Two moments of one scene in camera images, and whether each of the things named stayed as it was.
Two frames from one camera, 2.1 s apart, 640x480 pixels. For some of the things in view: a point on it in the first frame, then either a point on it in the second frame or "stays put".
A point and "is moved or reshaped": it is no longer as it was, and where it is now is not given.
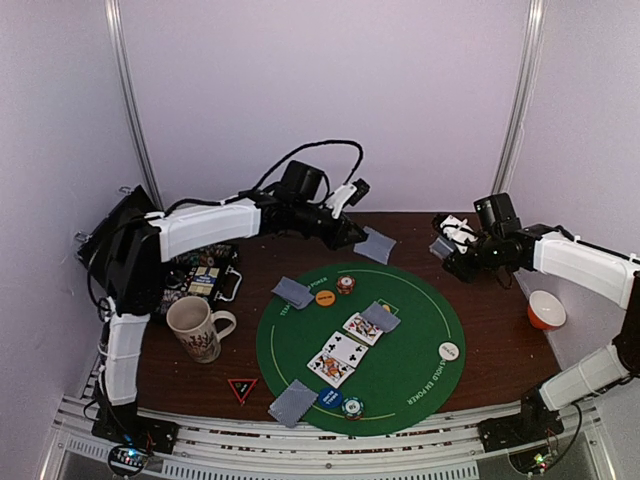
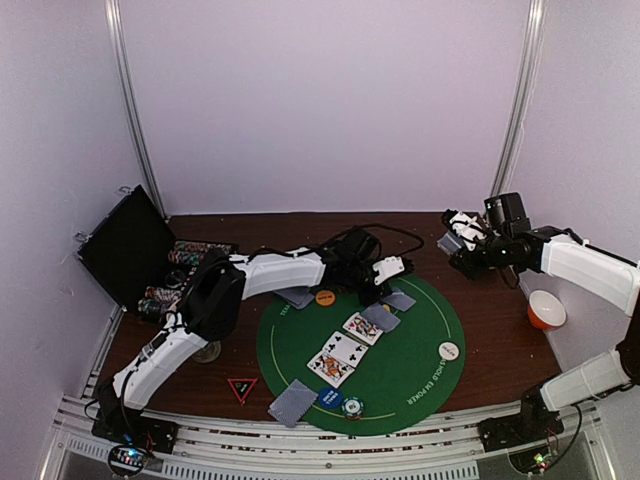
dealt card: [293, 404] stays put
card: [294, 403] stays put
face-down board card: [381, 317] stays put
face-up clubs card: [345, 349] stays put
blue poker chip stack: [353, 408] stays put
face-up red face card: [363, 329] stays put
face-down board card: [376, 245] is moved or reshaped
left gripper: [339, 238] → [368, 299]
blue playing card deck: [442, 248] is moved or reshaped
